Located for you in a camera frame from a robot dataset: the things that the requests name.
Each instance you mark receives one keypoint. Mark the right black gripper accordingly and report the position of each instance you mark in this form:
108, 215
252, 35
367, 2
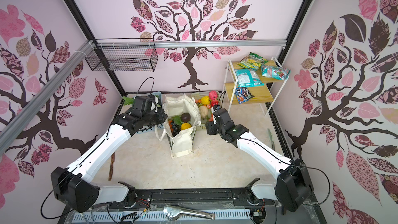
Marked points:
210, 126

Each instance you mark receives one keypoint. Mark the green cabbage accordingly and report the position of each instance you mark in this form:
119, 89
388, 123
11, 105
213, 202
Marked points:
177, 120

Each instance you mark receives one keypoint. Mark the orange fruit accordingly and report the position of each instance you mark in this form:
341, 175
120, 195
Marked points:
185, 126

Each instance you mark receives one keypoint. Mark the dark avocado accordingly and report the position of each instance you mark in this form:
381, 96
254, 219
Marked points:
185, 117

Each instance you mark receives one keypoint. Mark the dark grape bunch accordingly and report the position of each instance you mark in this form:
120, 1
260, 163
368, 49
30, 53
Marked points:
174, 128

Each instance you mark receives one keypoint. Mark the cream canvas grocery bag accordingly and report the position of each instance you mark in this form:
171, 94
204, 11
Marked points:
181, 144

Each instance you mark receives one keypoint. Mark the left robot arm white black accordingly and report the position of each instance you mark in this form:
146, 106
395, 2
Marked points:
73, 185

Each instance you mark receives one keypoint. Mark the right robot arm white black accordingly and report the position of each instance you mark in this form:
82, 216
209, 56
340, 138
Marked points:
292, 185

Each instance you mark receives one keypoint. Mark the M&M candy bag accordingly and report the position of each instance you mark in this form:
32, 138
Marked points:
243, 95

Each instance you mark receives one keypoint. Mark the yellow green snack bag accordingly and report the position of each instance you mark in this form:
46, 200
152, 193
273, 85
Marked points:
252, 61

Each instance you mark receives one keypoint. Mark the white teal red snack bag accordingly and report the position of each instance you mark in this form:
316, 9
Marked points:
275, 72

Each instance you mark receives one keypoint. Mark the green lettuce leaf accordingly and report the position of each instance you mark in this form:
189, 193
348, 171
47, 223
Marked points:
128, 100

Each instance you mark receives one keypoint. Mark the blue plastic vegetable basket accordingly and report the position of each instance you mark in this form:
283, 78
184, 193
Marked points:
153, 119

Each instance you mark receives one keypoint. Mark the green plastic fruit basket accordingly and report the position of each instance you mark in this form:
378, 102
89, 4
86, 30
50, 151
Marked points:
197, 97

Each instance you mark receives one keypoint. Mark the beige cauliflower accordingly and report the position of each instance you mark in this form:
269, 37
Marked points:
203, 111

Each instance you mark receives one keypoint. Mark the yellow crinkled quince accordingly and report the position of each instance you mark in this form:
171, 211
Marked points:
205, 100

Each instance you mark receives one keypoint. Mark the pink dragon fruit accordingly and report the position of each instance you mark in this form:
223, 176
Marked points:
213, 95

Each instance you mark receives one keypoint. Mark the wooden serrated knife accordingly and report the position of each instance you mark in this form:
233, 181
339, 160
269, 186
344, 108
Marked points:
111, 168

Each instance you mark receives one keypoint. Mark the metal tongs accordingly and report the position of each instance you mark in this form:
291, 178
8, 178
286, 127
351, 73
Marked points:
173, 213

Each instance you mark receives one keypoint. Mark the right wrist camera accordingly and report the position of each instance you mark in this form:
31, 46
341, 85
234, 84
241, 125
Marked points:
215, 114

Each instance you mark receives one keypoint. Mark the black wire wall basket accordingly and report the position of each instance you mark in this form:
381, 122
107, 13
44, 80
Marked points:
123, 54

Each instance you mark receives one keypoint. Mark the white wire wooden shelf rack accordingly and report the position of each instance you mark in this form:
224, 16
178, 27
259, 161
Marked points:
262, 94

